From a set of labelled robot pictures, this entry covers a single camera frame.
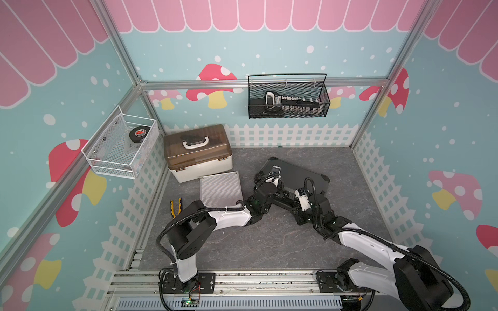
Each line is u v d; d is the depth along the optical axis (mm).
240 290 730
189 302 713
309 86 920
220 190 920
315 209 650
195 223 529
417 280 410
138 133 795
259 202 668
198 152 914
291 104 878
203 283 743
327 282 740
